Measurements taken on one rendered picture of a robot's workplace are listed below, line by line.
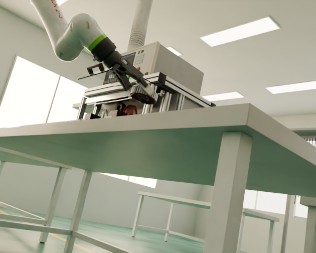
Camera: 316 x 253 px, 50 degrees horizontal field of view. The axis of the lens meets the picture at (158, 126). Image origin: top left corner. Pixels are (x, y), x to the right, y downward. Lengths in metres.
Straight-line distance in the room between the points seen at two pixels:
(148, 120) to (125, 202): 6.83
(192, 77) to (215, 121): 1.18
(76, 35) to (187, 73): 0.76
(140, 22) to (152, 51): 1.85
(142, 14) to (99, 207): 4.69
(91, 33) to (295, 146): 0.84
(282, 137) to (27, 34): 6.24
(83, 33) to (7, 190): 5.31
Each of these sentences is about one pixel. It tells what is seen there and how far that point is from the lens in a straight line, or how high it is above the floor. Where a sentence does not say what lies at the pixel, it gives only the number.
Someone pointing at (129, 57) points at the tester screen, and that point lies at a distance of 1.92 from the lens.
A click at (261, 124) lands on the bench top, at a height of 0.72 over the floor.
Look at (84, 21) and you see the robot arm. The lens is 1.34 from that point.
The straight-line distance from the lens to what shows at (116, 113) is 1.64.
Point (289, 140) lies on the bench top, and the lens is 0.87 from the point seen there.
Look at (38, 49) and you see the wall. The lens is 6.82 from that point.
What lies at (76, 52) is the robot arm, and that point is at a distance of 1.42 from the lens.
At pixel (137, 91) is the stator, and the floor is 0.92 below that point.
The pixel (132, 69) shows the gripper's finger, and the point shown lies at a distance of 1.30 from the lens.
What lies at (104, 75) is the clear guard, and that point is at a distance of 1.66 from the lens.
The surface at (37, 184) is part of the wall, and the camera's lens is 6.65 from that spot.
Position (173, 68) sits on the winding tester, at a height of 1.23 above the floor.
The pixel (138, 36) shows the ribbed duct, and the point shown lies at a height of 2.11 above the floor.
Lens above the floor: 0.49
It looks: 14 degrees up
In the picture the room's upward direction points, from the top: 12 degrees clockwise
